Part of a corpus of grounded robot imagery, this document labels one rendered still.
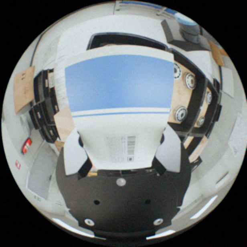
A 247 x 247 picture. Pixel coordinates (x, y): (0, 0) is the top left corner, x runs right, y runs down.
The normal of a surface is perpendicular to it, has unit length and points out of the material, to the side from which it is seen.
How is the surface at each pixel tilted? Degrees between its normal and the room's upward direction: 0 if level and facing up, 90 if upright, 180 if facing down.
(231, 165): 90
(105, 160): 0
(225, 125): 90
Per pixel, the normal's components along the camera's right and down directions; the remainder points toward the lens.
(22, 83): 0.98, 0.08
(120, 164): 0.04, 0.52
